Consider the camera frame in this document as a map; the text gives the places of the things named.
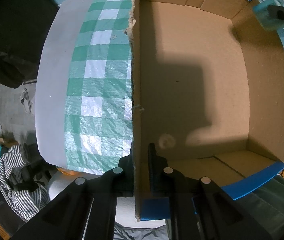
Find green cylindrical tin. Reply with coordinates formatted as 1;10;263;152
252;0;284;31

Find cardboard box blue tape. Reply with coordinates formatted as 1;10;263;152
128;0;284;219

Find green white checkered tablecloth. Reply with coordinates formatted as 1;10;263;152
64;0;133;175

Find striped black white garment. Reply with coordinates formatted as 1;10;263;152
0;144;49;222

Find white slipper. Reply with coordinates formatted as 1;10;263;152
20;88;32;114

